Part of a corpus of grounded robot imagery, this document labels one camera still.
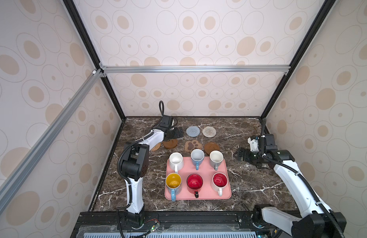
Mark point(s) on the white mug red inside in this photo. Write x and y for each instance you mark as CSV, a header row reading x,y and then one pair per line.
x,y
219,183

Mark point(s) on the aluminium crossbar back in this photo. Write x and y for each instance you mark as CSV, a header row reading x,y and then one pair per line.
x,y
193,69

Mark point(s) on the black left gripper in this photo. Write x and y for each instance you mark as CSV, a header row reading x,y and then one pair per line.
x,y
177,135

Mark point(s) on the black corner frame post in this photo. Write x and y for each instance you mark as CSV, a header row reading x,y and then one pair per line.
x,y
310,35
88,44

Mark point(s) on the red mug black handle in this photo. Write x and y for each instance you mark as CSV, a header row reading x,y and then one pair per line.
x,y
194,184

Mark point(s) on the aluminium crossbar left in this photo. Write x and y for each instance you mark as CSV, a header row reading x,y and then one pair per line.
x,y
26,166

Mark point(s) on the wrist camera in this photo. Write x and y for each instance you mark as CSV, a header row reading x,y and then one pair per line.
x,y
262,143
166,123

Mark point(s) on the grey mug white inside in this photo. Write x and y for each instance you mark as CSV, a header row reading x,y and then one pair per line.
x,y
216,158

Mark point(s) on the black corner frame post right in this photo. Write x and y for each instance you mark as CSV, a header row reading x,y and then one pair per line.
x,y
310,35

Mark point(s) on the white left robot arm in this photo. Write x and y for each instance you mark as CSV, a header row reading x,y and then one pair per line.
x,y
133,165

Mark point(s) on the yellow inside blue mug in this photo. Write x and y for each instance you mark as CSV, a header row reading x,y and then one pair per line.
x,y
173,184

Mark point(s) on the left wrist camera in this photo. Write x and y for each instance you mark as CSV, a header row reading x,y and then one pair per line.
x,y
166,123

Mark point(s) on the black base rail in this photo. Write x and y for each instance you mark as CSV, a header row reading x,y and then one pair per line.
x,y
174,224

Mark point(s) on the brown wooden round coaster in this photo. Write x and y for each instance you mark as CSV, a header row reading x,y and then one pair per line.
x,y
211,146

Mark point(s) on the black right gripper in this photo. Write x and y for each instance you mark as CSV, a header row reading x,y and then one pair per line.
x,y
247,153

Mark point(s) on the cork paw print coaster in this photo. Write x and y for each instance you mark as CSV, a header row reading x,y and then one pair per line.
x,y
191,145

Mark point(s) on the aluminium crossbar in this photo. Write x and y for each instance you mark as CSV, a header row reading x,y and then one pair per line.
x,y
193,69
26,166

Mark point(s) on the black corner frame post left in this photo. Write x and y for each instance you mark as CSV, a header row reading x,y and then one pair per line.
x,y
88,44

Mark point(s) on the light blue woven coaster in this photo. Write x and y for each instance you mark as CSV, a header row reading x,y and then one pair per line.
x,y
193,131

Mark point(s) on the multicolour woven round coaster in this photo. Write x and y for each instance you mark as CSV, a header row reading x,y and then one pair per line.
x,y
209,132

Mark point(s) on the blue floral mug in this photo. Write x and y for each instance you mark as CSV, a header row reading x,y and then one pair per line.
x,y
197,157

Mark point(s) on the dark brown wooden coaster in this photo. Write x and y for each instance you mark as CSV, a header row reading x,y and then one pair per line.
x,y
170,144

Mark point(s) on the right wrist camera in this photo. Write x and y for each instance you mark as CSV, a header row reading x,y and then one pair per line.
x,y
262,143

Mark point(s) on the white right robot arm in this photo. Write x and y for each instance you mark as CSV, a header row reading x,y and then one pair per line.
x,y
317,219

